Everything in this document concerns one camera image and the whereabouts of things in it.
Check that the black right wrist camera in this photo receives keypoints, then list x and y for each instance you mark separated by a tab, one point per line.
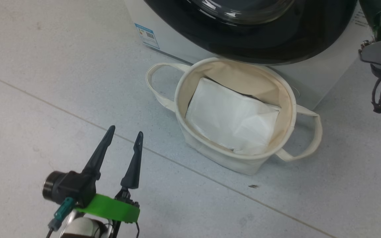
374	16

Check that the white washing machine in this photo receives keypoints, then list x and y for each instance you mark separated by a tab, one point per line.
177	36

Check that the black glass washing machine door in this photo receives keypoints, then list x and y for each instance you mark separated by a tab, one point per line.
276	43

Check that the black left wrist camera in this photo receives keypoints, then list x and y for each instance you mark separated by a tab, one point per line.
71	186

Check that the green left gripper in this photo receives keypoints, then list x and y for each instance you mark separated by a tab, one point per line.
111	208

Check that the blue energy label sticker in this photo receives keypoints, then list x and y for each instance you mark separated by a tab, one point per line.
147	35

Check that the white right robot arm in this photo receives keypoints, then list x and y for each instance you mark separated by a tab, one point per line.
380	54

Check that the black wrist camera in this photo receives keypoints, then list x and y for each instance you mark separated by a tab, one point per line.
374	16
71	186

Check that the cream fabric laundry basket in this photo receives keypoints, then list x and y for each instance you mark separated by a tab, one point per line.
210	155

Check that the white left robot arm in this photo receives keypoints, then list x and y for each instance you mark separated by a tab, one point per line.
81	228

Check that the white folded cloth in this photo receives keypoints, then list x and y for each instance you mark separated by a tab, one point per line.
230	115

